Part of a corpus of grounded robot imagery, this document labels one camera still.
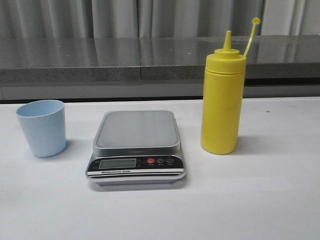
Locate grey pleated curtain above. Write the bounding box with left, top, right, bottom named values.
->
left=0, top=0, right=320, bottom=39

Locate grey stone counter ledge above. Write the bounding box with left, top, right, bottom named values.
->
left=0, top=35, right=320, bottom=86

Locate light blue plastic cup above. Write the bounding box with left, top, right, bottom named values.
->
left=16, top=99, right=67, bottom=158

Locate yellow squeeze bottle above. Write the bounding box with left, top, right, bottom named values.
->
left=200, top=17, right=261, bottom=155

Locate silver digital kitchen scale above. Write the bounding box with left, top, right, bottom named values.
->
left=85, top=110, right=187, bottom=185

